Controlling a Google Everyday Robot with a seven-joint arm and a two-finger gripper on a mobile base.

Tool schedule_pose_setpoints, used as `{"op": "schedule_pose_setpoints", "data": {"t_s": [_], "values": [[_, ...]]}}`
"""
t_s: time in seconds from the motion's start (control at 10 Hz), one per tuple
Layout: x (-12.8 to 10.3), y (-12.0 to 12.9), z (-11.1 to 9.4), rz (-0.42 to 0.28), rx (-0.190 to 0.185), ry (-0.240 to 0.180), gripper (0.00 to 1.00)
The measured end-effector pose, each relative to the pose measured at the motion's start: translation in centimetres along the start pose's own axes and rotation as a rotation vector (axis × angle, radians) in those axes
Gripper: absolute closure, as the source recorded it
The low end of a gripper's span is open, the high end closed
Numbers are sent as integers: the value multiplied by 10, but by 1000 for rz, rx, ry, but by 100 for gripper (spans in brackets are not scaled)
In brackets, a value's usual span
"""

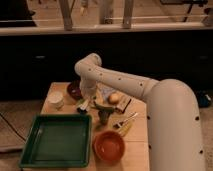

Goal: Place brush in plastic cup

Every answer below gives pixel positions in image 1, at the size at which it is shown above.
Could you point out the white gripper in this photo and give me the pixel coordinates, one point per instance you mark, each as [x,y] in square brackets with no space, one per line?
[88,90]

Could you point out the white handled brush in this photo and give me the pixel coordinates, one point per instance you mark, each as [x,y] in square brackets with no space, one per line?
[121,123]

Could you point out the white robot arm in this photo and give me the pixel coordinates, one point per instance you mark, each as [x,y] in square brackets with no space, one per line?
[173,118]

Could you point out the white plastic cup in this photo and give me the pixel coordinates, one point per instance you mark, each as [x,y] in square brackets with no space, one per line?
[55,99]

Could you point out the dark maroon bowl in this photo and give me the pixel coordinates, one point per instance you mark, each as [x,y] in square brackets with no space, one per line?
[73,90]

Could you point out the light blue cloth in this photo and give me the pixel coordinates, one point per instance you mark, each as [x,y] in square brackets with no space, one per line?
[106,92]

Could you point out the brown rectangular box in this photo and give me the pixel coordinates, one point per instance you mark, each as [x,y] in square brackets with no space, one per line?
[123,103]

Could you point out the green plastic tray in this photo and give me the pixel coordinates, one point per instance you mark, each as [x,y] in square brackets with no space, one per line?
[58,141]

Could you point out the orange bowl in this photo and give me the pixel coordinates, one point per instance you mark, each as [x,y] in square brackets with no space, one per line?
[109,147]

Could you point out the dark blue floor device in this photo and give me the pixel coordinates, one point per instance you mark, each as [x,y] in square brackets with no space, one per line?
[204,100]

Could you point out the yellow handled utensil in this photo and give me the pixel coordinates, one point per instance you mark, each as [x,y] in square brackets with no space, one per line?
[125,129]

